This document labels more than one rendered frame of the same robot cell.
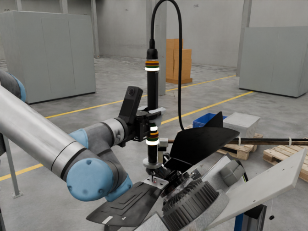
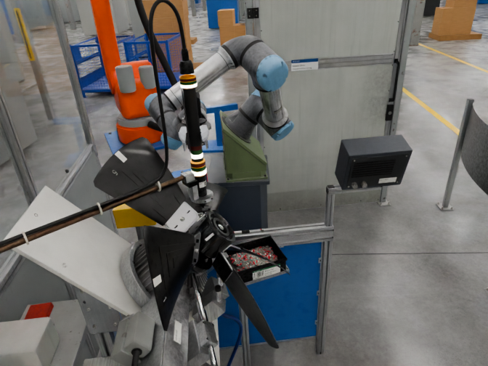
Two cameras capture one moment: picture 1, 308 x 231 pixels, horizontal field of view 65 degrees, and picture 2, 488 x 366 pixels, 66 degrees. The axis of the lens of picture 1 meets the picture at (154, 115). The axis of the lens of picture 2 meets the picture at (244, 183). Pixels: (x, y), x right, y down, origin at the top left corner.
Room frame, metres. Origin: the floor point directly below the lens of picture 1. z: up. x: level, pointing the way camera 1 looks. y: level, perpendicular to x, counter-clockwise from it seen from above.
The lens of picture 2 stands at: (1.60, -0.55, 1.85)
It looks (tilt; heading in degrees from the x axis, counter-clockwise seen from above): 28 degrees down; 138
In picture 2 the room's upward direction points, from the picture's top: 3 degrees counter-clockwise
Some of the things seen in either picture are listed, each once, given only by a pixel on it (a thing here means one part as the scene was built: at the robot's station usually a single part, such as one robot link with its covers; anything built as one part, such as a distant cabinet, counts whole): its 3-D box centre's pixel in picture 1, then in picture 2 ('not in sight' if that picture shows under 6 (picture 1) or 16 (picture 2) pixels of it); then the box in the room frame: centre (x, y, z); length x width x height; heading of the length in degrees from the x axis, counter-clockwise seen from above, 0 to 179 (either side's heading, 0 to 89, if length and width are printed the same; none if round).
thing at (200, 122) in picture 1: (210, 124); not in sight; (3.88, -0.97, 0.25); 0.60 x 0.41 x 0.22; 141
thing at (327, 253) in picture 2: not in sight; (322, 300); (0.81, 0.65, 0.39); 0.04 x 0.04 x 0.78; 53
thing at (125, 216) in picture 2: not in sight; (136, 212); (0.31, -0.01, 1.02); 0.16 x 0.10 x 0.11; 53
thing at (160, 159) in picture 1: (155, 151); (197, 184); (0.78, 0.00, 1.32); 0.09 x 0.07 x 0.10; 88
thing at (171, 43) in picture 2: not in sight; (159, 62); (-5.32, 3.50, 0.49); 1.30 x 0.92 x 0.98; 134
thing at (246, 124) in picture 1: (240, 128); not in sight; (3.57, -1.37, 0.31); 0.60 x 0.42 x 0.33; 141
